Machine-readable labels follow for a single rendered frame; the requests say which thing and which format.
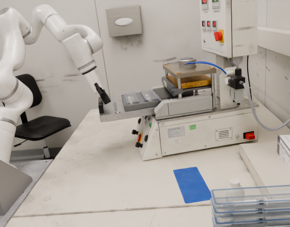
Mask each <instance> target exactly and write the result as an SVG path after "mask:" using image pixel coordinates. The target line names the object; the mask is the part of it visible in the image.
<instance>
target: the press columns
mask: <svg viewBox="0 0 290 227"><path fill-rule="evenodd" d="M166 76H168V72H167V71H165V77H166ZM177 88H178V89H181V79H180V78H178V79H177ZM211 93H212V103H213V109H216V108H217V107H216V102H215V78H214V73H212V74H211ZM195 95H199V93H198V90H195ZM178 98H179V99H182V94H178Z"/></svg>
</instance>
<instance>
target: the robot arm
mask: <svg viewBox="0 0 290 227"><path fill-rule="evenodd" d="M44 26H45V27H46V28H47V30H48V31H49V32H50V33H51V34H52V36H53V37H54V38H55V39H56V40H57V41H58V42H60V43H63V45H64V47H65V49H66V50H67V52H68V53H69V55H70V57H71V59H72V60H73V62H74V63H75V65H76V67H77V69H78V71H79V72H80V73H82V75H85V77H86V79H87V81H88V83H89V84H90V86H91V88H92V90H93V92H94V93H95V94H96V92H97V91H98V93H99V95H100V97H101V99H102V101H103V102H104V104H108V103H110V102H111V100H110V98H109V96H108V95H107V93H106V92H105V90H104V85H103V83H102V80H101V78H100V77H99V75H98V73H97V71H96V69H95V68H97V66H96V62H95V60H94V58H93V57H92V54H94V53H95V52H97V51H99V50H100V49H102V47H103V41H102V39H101V38H100V36H99V35H98V34H97V33H96V32H95V31H94V30H92V29H91V28H90V27H88V26H85V25H80V24H74V25H68V24H67V23H66V22H65V21H64V20H63V18H62V17H61V16H60V15H59V14H58V13H57V12H56V11H55V9H54V8H52V7H51V6H50V5H39V6H37V7H36V8H35V9H34V10H33V12H32V24H29V23H28V22H27V21H26V19H25V18H24V17H23V16H22V15H21V14H20V13H19V12H18V11H17V10H16V9H14V8H11V7H6V8H3V9H2V10H0V33H1V36H2V39H3V43H4V47H3V53H2V58H1V60H0V100H1V101H2V102H4V104H5V107H0V160H2V161H4V162H6V163H7V164H9V160H10V156H11V151H12V147H13V142H14V136H15V132H16V127H17V122H18V118H19V117H20V115H21V114H22V113H23V112H24V111H26V110H27V109H29V108H30V107H31V105H32V103H33V94H32V92H31V90H30V89H29V88H28V87H27V86H26V85H25V84H23V83H22V82H21V81H20V80H18V79H17V78H16V77H15V76H14V74H13V71H17V70H19V69H20V68H21V67H22V66H23V64H24V61H25V55H26V46H25V45H31V44H34V43H35V42H36V41H37V40H38V38H39V35H40V32H41V30H42V28H43V27H44ZM9 165H11V166H13V167H15V166H14V165H12V164H9ZM15 168H16V167H15ZM16 169H17V168H16Z"/></svg>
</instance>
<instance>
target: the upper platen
mask: <svg viewBox="0 0 290 227"><path fill-rule="evenodd" d="M166 78H167V79H168V80H170V81H171V82H172V83H173V84H174V85H175V86H176V88H177V79H176V78H174V77H173V76H172V75H169V76H166ZM181 88H182V89H183V92H187V91H195V90H201V89H208V88H211V78H210V77H208V76H206V75H199V76H193V77H184V78H181Z"/></svg>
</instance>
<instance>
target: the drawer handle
mask: <svg viewBox="0 0 290 227"><path fill-rule="evenodd" d="M103 104H104V103H103V101H102V99H101V97H99V100H98V107H99V113H100V114H101V113H104V109H103Z"/></svg>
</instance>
